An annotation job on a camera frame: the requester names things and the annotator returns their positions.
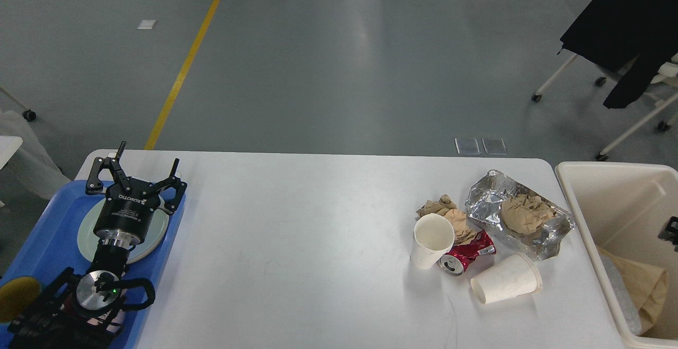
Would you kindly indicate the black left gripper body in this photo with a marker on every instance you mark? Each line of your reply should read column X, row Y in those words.
column 123, row 216

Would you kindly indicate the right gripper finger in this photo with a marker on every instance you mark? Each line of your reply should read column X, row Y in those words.
column 669, row 232

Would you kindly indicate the green plate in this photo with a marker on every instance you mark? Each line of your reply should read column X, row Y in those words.
column 153, row 227

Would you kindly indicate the brown paper bag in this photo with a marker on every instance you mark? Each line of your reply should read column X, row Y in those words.
column 647, row 285

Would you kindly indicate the foil tray front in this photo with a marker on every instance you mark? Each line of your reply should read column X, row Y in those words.
column 628, row 308

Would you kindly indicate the teal mug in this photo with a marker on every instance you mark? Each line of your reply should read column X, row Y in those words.
column 16, row 295

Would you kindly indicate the white paper cup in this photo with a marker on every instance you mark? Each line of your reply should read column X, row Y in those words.
column 433, row 236
column 512, row 277

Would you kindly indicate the foil back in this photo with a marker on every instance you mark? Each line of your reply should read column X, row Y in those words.
column 484, row 210

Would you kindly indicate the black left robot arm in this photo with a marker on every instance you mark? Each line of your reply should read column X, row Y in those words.
column 86, row 274

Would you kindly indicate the pink plate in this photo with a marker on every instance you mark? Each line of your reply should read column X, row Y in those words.
column 148, row 248

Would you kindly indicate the white plastic bin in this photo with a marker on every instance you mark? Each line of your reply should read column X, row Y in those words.
column 622, row 208

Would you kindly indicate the blue plastic tray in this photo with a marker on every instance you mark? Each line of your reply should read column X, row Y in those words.
column 52, row 244

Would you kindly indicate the white furniture at left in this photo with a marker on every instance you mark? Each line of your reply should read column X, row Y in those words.
column 31, row 164

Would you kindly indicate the crumpled paper in foil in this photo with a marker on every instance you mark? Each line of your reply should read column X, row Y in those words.
column 525, row 214

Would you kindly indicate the crumpled brown paper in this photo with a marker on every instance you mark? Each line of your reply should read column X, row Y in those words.
column 445, row 207

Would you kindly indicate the crushed red soda can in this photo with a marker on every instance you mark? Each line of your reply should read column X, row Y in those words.
column 457, row 260

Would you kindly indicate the black jacket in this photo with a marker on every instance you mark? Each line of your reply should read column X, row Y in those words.
column 611, row 33

